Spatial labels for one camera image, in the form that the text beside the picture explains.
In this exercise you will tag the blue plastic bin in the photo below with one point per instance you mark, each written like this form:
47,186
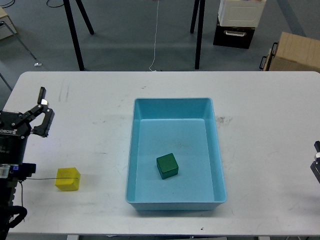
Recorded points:
187,128

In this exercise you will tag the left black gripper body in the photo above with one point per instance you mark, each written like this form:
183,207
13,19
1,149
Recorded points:
10,125

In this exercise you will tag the wooden chair at left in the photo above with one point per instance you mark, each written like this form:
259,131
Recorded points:
7,29

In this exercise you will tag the cardboard box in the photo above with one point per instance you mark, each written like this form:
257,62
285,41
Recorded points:
292,53

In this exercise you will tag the yellow wooden block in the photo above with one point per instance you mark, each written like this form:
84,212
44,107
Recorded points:
67,185

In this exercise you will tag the left black table legs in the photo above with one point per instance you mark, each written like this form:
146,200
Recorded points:
73,31

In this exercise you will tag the green wooden block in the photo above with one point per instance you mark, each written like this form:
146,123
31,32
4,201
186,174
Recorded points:
167,166

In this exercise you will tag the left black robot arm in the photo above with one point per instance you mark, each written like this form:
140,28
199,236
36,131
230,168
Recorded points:
12,172

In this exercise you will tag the right black table legs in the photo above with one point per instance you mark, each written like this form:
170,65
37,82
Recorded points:
198,16

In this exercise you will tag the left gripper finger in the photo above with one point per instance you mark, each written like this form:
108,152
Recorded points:
30,115
42,130

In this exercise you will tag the black table legs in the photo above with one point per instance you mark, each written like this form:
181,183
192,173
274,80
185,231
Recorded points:
198,16
73,31

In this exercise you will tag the black storage box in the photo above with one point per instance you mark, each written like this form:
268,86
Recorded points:
233,37

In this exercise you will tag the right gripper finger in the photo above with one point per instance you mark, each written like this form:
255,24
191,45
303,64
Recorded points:
317,148
315,168

